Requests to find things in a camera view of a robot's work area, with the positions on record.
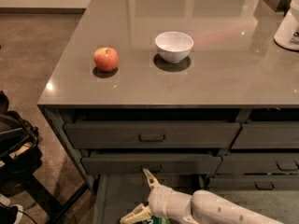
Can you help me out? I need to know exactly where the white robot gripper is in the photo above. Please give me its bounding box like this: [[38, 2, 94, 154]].
[[120, 168, 192, 224]]

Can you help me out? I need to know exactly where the green rice chip bag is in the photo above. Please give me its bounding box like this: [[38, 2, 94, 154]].
[[142, 216, 170, 224]]

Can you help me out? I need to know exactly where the open bottom left drawer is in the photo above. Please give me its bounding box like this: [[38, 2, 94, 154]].
[[93, 174, 204, 224]]

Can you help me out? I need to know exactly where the middle left grey drawer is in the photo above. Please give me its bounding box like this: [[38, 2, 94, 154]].
[[81, 152, 221, 175]]

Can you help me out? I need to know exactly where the grey drawer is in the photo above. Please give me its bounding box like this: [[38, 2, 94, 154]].
[[217, 153, 299, 175], [81, 152, 221, 175], [64, 120, 240, 149], [206, 175, 299, 190], [232, 121, 299, 149]]

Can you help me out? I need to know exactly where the bottom right grey drawer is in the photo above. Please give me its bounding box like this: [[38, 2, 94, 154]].
[[206, 175, 299, 190]]

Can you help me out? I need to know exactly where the top left grey drawer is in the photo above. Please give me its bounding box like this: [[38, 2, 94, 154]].
[[64, 120, 240, 149]]

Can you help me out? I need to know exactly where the middle right grey drawer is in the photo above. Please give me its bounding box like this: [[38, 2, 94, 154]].
[[217, 153, 299, 175]]

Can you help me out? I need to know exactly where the top right grey drawer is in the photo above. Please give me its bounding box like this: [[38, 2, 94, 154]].
[[232, 121, 299, 149]]

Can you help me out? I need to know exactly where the black cart with items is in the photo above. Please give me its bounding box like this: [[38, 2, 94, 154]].
[[0, 91, 42, 179]]

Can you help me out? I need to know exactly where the black and white shoe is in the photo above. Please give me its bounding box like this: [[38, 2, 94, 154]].
[[0, 193, 23, 224]]

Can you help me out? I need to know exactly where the red apple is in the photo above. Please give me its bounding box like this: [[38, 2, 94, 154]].
[[93, 47, 119, 72]]

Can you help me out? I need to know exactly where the white ceramic bowl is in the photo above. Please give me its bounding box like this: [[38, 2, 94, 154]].
[[155, 32, 193, 63]]

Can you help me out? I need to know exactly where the white cylindrical container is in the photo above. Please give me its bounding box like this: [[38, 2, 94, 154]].
[[274, 0, 299, 51]]

